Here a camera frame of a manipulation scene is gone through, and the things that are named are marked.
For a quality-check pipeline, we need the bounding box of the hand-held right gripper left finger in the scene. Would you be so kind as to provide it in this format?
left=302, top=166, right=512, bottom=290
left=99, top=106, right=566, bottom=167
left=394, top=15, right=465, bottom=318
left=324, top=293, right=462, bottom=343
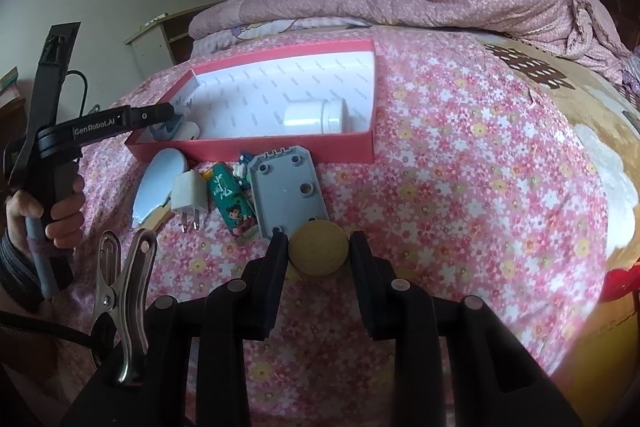
left=60, top=232, right=290, bottom=427

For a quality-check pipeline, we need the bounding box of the wooden nightstand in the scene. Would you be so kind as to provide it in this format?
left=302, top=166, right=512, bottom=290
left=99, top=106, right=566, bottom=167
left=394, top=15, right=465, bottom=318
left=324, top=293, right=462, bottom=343
left=125, top=4, right=221, bottom=72

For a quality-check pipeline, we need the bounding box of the red cloth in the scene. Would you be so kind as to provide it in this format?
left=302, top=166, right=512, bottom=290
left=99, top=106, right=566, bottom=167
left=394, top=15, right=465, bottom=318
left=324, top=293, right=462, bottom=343
left=597, top=264, right=640, bottom=308

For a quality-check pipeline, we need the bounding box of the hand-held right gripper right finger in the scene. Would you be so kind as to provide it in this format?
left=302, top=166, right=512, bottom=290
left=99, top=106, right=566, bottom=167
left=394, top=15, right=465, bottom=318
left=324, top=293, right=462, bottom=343
left=350, top=232, right=583, bottom=427

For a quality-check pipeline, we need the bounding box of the round yellow wooden disc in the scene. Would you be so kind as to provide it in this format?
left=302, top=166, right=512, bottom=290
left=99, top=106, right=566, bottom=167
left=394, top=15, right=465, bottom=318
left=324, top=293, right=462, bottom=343
left=287, top=219, right=349, bottom=277

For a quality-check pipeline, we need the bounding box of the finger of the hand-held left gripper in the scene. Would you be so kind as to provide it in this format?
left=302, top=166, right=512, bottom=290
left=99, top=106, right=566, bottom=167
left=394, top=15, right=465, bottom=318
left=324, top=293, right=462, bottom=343
left=119, top=103, right=177, bottom=128

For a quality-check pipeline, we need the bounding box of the pink cardboard box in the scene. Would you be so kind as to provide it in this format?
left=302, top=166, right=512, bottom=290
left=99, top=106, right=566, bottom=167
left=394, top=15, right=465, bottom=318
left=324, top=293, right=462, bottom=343
left=124, top=38, right=377, bottom=165

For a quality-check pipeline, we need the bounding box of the green and blue toy keychain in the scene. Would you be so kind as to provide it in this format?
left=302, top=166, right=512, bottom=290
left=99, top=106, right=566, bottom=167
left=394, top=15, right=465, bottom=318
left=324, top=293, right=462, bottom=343
left=231, top=151, right=256, bottom=188

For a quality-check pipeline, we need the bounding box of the white charger plug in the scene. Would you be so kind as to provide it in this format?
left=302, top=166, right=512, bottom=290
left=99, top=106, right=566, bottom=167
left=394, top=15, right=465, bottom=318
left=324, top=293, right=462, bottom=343
left=171, top=170, right=207, bottom=232

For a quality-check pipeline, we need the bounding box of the person's left hand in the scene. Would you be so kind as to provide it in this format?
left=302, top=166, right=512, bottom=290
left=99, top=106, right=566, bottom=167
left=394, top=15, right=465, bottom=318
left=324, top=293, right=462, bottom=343
left=5, top=177, right=87, bottom=254

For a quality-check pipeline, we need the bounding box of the pink floral bed sheet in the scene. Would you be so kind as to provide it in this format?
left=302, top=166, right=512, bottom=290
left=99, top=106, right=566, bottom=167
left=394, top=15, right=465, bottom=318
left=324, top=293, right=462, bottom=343
left=50, top=27, right=616, bottom=427

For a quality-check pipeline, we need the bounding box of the small tan wooden piece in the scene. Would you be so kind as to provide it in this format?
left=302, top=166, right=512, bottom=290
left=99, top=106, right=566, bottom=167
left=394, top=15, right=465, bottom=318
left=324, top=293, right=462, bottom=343
left=140, top=202, right=176, bottom=233

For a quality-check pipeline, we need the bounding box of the thin black cable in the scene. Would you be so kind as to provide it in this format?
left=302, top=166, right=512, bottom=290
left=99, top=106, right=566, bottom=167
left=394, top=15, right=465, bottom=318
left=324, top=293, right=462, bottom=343
left=64, top=71, right=101, bottom=114

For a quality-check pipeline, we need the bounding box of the white plastic jar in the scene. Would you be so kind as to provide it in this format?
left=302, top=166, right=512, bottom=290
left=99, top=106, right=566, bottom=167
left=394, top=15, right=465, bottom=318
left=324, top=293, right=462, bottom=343
left=282, top=98, right=349, bottom=134

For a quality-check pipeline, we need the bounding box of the grey plastic plate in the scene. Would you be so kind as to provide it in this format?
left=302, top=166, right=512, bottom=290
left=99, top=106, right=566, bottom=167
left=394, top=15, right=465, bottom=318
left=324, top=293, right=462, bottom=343
left=247, top=146, right=330, bottom=242

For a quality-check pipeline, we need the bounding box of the light blue brush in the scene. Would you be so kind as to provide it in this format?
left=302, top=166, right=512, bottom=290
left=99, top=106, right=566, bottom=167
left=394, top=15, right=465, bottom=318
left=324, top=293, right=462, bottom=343
left=131, top=148, right=188, bottom=229

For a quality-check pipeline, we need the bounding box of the beige printed blanket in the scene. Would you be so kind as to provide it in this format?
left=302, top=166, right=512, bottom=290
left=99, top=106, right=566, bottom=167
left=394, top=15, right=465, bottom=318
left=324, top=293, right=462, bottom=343
left=475, top=32, right=640, bottom=378

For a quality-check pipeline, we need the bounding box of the metal spring clip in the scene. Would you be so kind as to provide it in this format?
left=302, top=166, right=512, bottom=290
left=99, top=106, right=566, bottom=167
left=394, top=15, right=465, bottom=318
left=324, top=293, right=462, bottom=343
left=90, top=229, right=158, bottom=385

